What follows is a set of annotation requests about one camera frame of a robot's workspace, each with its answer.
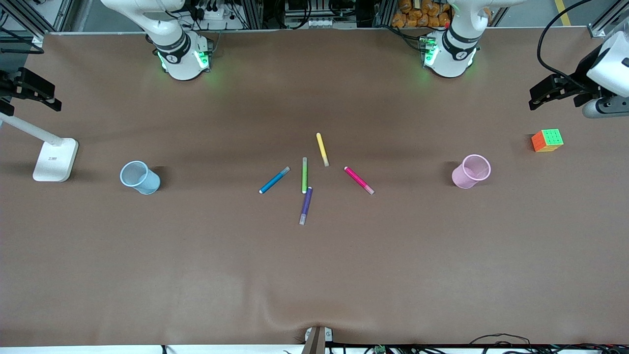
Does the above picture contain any pink marker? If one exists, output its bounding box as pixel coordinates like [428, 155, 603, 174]
[343, 166, 375, 196]

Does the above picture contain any blue marker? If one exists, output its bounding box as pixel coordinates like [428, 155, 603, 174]
[259, 166, 291, 195]

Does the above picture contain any colourful puzzle cube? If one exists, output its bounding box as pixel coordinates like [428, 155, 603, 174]
[531, 129, 564, 153]

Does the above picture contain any white desk lamp stand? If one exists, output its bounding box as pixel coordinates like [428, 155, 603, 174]
[0, 112, 79, 183]

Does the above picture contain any pink plastic cup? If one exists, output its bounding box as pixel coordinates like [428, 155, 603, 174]
[452, 154, 491, 189]

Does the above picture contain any light blue plastic cup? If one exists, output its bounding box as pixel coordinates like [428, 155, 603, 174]
[120, 161, 161, 195]

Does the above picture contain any orange snack bag pile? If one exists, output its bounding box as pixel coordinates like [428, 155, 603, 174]
[392, 0, 451, 29]

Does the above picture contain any white power strip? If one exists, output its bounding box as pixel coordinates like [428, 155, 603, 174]
[194, 4, 242, 22]

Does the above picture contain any yellow marker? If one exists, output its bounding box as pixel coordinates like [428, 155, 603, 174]
[316, 132, 330, 167]

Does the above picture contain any purple marker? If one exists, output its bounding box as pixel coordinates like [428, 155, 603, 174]
[299, 186, 314, 226]

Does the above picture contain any metal table clamp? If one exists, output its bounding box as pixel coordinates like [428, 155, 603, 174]
[303, 326, 334, 354]

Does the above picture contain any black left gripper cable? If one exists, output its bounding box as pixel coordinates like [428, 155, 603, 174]
[537, 0, 593, 90]

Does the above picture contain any black floor cable bundle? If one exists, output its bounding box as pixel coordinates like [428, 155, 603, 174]
[469, 333, 629, 354]

